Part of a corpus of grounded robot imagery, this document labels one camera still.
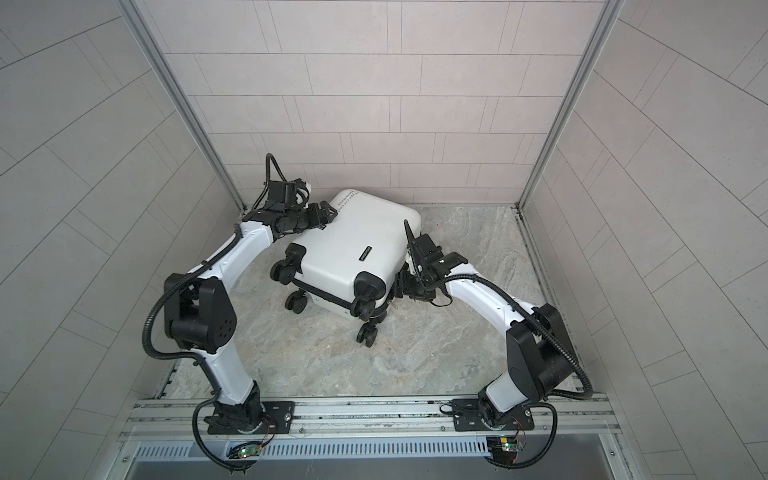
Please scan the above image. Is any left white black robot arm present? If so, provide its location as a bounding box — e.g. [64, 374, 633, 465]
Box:
[142, 154, 338, 434]

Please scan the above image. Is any right green circuit board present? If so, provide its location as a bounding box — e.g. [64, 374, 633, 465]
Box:
[486, 436, 526, 464]

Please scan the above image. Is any aluminium mounting rail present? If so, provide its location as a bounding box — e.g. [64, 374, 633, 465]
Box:
[116, 392, 622, 445]

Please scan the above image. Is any right aluminium corner post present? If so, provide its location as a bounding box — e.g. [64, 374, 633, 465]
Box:
[517, 0, 624, 211]

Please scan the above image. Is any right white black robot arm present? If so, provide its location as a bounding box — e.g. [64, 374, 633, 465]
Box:
[395, 224, 594, 470]

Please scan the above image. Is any green circuit board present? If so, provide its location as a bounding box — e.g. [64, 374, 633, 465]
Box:
[227, 441, 263, 460]
[486, 436, 526, 464]

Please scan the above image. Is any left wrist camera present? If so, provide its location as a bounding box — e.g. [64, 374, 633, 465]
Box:
[264, 179, 310, 212]

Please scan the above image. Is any aluminium corner post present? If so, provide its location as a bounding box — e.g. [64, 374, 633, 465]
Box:
[517, 0, 624, 211]
[115, 0, 246, 215]

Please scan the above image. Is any left green circuit board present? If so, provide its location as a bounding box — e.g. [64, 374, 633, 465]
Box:
[227, 441, 263, 460]

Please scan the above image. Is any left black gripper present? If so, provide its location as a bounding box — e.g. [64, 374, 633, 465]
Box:
[285, 201, 341, 232]

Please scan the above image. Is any white black-lined carry-on suitcase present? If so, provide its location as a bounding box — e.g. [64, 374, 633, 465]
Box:
[270, 189, 422, 348]

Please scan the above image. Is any left aluminium corner post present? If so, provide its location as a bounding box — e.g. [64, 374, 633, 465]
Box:
[115, 0, 246, 215]

